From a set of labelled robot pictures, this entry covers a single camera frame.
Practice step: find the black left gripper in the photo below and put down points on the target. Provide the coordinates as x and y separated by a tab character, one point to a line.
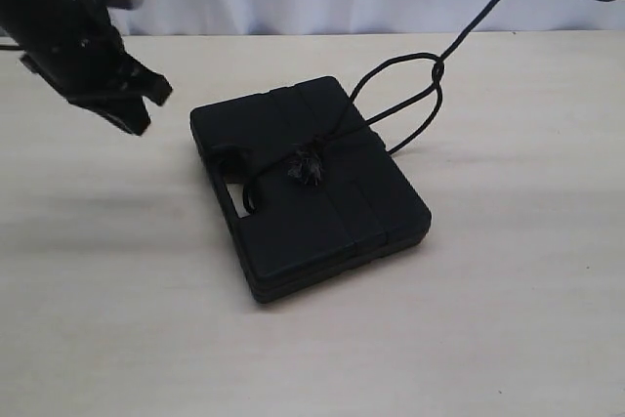
75	46

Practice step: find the black plastic carrying case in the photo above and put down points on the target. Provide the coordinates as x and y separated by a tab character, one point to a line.
307	189

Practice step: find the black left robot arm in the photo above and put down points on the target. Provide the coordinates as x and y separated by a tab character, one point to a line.
77	50

